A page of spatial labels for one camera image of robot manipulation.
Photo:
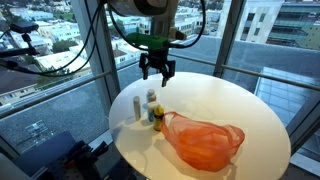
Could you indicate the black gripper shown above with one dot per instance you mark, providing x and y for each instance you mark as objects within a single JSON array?
[{"x": 156, "y": 58}]

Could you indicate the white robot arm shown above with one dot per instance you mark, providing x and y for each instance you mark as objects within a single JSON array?
[{"x": 140, "y": 6}]

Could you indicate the blue and white bottle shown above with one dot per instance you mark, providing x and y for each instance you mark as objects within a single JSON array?
[{"x": 151, "y": 111}]

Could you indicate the yellow cap bottle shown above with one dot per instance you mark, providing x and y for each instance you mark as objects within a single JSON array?
[{"x": 158, "y": 118}]

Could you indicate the orange plastic bag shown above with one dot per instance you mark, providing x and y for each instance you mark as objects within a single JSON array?
[{"x": 203, "y": 146}]

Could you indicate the beige wrist connector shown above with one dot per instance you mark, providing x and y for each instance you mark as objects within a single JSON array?
[{"x": 176, "y": 35}]

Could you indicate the metal window railing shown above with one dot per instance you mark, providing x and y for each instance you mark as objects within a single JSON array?
[
  {"x": 266, "y": 77},
  {"x": 50, "y": 93}
]

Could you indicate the black equipment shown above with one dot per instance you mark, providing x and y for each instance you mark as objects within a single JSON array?
[{"x": 80, "y": 156}]

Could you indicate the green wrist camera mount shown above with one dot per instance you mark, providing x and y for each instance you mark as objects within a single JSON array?
[{"x": 146, "y": 40}]

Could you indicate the grey window post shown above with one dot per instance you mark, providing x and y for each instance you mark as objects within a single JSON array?
[
  {"x": 230, "y": 33},
  {"x": 96, "y": 60}
]

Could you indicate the black external camera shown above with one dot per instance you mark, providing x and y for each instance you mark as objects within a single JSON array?
[{"x": 24, "y": 26}]

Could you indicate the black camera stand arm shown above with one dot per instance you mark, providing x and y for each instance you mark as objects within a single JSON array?
[{"x": 16, "y": 51}]

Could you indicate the slanted dark window frame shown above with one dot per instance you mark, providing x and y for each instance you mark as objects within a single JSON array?
[{"x": 306, "y": 123}]

